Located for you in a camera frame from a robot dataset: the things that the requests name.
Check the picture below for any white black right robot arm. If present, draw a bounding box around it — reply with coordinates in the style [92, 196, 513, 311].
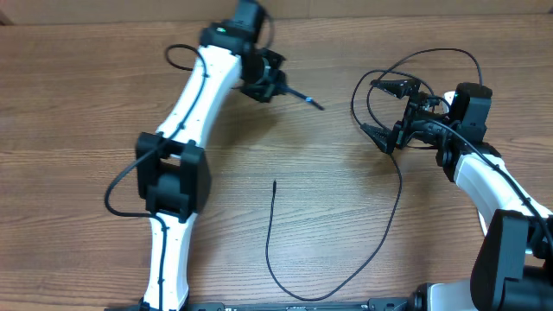
[361, 79, 552, 310]

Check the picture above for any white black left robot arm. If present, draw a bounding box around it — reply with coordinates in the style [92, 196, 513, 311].
[135, 1, 286, 310]

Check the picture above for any white power strip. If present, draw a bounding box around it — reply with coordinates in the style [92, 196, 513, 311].
[443, 91, 455, 105]

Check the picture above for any black charger cable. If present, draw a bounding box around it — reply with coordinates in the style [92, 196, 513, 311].
[264, 48, 484, 302]

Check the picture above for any blue Galaxy smartphone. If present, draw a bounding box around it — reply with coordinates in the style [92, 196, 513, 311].
[285, 86, 325, 111]

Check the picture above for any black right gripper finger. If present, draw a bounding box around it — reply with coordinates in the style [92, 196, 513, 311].
[371, 79, 421, 99]
[360, 124, 395, 155]

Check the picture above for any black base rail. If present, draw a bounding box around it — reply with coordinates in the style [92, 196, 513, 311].
[103, 296, 416, 311]

